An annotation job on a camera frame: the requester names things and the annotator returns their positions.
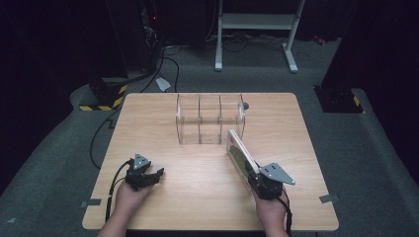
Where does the dark equipment tower with wires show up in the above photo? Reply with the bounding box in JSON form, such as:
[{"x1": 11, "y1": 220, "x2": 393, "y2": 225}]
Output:
[{"x1": 136, "y1": 0, "x2": 166, "y2": 74}]

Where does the black floor cable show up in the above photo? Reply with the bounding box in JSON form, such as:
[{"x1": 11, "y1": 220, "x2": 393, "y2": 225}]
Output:
[{"x1": 89, "y1": 45, "x2": 181, "y2": 171}]

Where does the light grey floor scrap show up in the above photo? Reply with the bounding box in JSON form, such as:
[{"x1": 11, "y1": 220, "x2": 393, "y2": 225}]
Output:
[{"x1": 155, "y1": 77, "x2": 172, "y2": 93}]

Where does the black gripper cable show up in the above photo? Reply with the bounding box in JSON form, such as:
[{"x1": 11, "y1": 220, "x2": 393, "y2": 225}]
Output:
[
  {"x1": 276, "y1": 188, "x2": 293, "y2": 237},
  {"x1": 105, "y1": 159, "x2": 134, "y2": 222}
]

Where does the bundle of dark floor cables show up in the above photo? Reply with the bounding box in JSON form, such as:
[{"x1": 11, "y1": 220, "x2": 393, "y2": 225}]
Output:
[{"x1": 204, "y1": 31, "x2": 289, "y2": 53}]

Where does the clear acrylic divider rack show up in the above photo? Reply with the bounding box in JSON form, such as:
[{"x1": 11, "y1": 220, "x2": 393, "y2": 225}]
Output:
[{"x1": 175, "y1": 93, "x2": 247, "y2": 146}]

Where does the white book with green cover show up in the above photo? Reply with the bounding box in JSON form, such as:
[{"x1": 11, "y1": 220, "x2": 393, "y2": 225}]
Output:
[{"x1": 225, "y1": 128, "x2": 261, "y2": 193}]

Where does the black yellow striped stand base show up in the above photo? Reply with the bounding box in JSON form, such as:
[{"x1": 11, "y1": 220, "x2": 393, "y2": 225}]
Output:
[{"x1": 78, "y1": 78, "x2": 128, "y2": 113}]

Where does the person's right hand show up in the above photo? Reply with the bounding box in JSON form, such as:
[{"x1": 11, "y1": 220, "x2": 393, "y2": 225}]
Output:
[{"x1": 252, "y1": 190, "x2": 292, "y2": 229}]

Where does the black stand base yellow mark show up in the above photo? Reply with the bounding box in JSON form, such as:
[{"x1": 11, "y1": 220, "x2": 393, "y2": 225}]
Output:
[{"x1": 313, "y1": 84, "x2": 366, "y2": 115}]

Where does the white metal stand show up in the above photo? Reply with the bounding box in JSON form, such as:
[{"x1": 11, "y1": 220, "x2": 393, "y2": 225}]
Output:
[{"x1": 214, "y1": 0, "x2": 307, "y2": 74}]

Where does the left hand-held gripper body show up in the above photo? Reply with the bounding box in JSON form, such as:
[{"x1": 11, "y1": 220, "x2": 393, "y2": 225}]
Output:
[{"x1": 124, "y1": 153, "x2": 156, "y2": 193}]

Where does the grey tape strip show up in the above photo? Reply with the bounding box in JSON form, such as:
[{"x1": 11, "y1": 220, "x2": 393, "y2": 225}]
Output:
[
  {"x1": 318, "y1": 194, "x2": 341, "y2": 204},
  {"x1": 80, "y1": 198, "x2": 103, "y2": 208}
]

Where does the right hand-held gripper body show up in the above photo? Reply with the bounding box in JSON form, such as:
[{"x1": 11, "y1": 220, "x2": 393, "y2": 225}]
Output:
[{"x1": 247, "y1": 162, "x2": 296, "y2": 201}]

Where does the person's left hand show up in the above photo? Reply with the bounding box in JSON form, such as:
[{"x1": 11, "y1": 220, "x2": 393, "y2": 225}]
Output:
[{"x1": 114, "y1": 180, "x2": 156, "y2": 216}]

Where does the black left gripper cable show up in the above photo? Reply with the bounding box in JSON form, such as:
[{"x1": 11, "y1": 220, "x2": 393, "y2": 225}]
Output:
[{"x1": 105, "y1": 159, "x2": 134, "y2": 222}]

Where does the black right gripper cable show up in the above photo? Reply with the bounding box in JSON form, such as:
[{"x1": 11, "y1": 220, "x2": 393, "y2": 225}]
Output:
[{"x1": 276, "y1": 188, "x2": 293, "y2": 237}]

